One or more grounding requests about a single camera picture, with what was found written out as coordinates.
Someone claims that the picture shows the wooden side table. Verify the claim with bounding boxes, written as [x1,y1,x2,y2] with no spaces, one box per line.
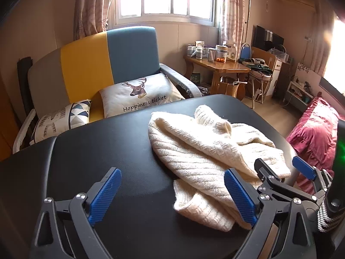
[184,55,251,98]

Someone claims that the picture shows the patterned pink curtain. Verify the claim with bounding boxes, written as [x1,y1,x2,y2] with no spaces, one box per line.
[220,0,250,44]
[73,0,118,40]

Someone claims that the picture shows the grey yellow blue sofa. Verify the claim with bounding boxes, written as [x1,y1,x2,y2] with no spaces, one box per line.
[27,26,202,141]

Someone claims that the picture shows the white metal frame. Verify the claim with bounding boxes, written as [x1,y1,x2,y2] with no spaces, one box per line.
[13,109,37,154]

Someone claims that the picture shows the geometric print pillow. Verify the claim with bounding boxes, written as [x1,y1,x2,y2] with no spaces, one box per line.
[29,99,92,146]

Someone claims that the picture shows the blue chair back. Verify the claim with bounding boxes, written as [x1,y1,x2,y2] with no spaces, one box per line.
[240,43,252,61]

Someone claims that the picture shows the brown paper bag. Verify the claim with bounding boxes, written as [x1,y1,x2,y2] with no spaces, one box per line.
[218,80,244,99]

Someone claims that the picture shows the black folded frame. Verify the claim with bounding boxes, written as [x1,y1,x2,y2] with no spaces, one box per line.
[17,57,33,119]

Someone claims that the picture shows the deer print pillow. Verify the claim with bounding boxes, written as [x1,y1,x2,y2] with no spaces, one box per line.
[98,73,186,118]

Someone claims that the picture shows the pink ruffled blanket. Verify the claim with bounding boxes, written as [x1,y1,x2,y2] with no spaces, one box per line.
[286,96,340,192]

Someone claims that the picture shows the cream knit sweater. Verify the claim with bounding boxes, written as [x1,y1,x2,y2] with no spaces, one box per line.
[148,105,292,232]

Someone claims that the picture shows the white floral board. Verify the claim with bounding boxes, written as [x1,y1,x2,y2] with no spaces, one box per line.
[294,63,322,83]

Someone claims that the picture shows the group of jars and bottles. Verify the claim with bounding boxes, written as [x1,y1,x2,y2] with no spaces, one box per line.
[187,40,239,63]

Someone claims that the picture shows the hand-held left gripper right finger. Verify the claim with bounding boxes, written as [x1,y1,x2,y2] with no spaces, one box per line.
[224,168,317,259]

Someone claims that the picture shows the chair with clothes pile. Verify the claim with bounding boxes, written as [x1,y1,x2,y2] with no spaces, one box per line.
[243,58,273,103]

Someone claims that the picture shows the black television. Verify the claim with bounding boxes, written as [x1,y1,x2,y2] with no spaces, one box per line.
[251,25,285,52]

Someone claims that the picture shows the white low shelf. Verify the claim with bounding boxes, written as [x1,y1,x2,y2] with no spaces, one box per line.
[286,81,314,111]

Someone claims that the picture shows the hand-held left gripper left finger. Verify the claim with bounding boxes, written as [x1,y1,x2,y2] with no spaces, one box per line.
[28,167,122,259]

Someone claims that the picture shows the window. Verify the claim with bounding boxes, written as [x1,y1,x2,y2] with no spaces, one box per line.
[114,0,220,27]

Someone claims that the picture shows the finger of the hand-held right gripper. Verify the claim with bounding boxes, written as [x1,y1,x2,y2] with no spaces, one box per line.
[292,156,333,195]
[254,158,318,203]

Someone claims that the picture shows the metal stand pole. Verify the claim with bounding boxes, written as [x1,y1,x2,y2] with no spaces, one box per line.
[244,0,267,57]

